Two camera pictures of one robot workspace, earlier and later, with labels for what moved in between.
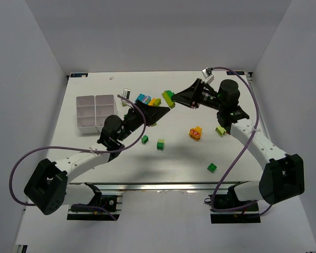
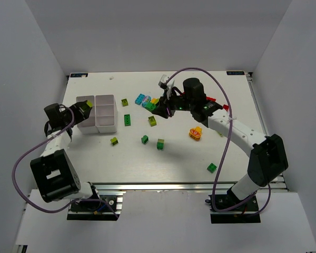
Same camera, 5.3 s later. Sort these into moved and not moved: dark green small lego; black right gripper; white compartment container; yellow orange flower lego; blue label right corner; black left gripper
Moved: black right gripper; black left gripper
Not moved: yellow orange flower lego; white compartment container; dark green small lego; blue label right corner
